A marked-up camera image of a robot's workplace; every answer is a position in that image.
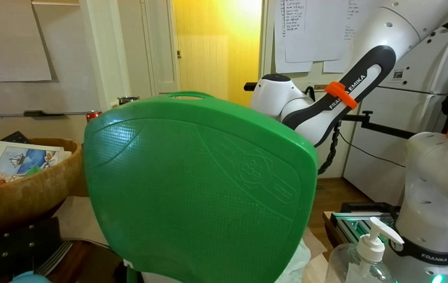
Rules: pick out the green bin lid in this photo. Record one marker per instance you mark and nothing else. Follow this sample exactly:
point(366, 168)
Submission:
point(198, 190)

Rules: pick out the wooden bowl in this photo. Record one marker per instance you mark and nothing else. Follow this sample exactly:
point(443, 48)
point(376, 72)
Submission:
point(33, 196)

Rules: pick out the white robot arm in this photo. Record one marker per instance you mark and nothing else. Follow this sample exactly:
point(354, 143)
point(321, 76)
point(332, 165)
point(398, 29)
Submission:
point(390, 34)

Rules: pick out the paper sheet on wall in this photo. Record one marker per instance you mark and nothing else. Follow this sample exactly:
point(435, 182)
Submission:
point(310, 32)

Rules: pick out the aluminium extrusion frame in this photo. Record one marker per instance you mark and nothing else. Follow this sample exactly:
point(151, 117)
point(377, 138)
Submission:
point(347, 227)

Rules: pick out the picture book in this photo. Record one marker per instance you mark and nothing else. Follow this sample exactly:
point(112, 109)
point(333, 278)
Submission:
point(24, 160)

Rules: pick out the hand sanitizer pump bottle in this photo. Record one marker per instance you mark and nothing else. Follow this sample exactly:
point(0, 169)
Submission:
point(362, 262)

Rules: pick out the white whiteboard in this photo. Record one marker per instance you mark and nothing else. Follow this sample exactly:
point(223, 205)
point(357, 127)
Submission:
point(22, 54)

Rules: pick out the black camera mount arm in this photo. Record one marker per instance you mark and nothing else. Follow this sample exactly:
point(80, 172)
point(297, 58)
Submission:
point(366, 124)

